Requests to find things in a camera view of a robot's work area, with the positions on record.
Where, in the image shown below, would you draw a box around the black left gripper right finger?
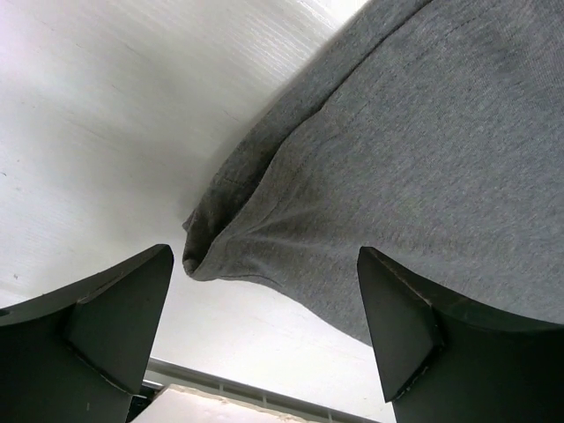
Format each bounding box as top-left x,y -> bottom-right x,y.
357,247 -> 563,423

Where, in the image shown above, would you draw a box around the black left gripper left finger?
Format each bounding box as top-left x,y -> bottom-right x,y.
1,244 -> 173,422

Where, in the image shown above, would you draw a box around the grey shorts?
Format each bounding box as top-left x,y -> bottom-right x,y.
182,1 -> 563,343

